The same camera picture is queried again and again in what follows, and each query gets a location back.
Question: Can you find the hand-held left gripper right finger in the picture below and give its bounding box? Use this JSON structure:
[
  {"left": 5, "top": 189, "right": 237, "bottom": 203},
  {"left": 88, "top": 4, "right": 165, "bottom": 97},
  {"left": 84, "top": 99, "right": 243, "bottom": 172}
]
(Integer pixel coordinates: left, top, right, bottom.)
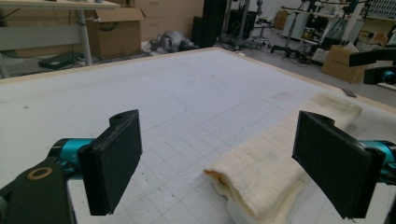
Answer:
[{"left": 291, "top": 110, "right": 396, "bottom": 220}]

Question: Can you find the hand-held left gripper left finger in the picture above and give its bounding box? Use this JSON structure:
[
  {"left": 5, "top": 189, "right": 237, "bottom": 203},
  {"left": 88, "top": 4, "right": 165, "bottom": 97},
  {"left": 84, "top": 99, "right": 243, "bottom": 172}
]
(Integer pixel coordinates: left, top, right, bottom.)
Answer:
[{"left": 57, "top": 109, "right": 144, "bottom": 217}]

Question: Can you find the rolling stand with black base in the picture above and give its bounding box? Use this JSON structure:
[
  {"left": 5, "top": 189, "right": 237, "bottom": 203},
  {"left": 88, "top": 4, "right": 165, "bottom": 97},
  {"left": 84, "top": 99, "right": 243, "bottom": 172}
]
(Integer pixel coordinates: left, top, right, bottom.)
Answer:
[{"left": 270, "top": 12, "right": 304, "bottom": 59}]

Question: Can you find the large open cardboard box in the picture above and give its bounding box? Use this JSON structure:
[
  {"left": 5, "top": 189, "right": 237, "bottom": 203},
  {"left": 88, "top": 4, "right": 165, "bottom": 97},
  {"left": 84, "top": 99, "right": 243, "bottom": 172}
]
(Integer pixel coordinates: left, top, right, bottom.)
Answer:
[{"left": 84, "top": 7, "right": 148, "bottom": 61}]

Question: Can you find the flat black device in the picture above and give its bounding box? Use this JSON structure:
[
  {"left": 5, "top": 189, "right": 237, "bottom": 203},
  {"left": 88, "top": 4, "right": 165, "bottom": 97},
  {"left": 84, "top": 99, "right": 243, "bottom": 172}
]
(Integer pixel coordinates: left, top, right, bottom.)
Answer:
[{"left": 37, "top": 50, "right": 84, "bottom": 71}]

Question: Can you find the brown cardboard box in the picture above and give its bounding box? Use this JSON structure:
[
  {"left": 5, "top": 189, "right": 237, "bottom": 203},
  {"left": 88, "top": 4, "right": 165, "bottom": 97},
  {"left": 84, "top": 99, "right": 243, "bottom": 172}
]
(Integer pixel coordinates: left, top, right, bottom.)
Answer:
[{"left": 273, "top": 9, "right": 290, "bottom": 31}]

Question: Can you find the cream towel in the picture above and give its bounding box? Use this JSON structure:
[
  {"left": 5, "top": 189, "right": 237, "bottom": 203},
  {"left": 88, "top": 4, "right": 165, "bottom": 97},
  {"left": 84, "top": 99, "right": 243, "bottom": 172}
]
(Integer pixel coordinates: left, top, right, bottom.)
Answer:
[{"left": 203, "top": 91, "right": 364, "bottom": 224}]

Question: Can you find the tall black cabinet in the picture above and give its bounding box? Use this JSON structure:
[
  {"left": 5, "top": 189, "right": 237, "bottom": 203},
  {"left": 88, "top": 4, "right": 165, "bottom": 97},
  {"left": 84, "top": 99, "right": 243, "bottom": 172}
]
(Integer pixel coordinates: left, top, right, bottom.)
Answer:
[{"left": 191, "top": 0, "right": 229, "bottom": 49}]

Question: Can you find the small cardboard box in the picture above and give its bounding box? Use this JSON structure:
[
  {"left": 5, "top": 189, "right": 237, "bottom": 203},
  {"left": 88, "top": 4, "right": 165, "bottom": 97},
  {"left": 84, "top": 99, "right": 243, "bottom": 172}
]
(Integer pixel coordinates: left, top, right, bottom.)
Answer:
[{"left": 320, "top": 41, "right": 369, "bottom": 85}]

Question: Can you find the metal stand with wheeled base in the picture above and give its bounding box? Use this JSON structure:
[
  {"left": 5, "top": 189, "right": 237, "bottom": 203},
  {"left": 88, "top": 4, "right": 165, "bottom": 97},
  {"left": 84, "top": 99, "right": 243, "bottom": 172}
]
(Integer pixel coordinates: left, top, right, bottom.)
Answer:
[{"left": 219, "top": 0, "right": 272, "bottom": 50}]

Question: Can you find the grey machine on floor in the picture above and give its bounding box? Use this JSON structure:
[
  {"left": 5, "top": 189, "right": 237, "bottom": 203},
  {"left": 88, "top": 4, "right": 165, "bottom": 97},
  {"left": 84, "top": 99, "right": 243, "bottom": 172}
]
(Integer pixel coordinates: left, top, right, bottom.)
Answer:
[{"left": 150, "top": 30, "right": 199, "bottom": 53}]

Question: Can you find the white desk with metal legs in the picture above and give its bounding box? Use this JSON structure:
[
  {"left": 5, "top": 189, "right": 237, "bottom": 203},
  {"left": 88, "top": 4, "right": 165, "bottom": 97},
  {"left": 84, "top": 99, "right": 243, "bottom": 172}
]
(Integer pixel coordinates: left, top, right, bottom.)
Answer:
[{"left": 0, "top": 0, "right": 121, "bottom": 79}]

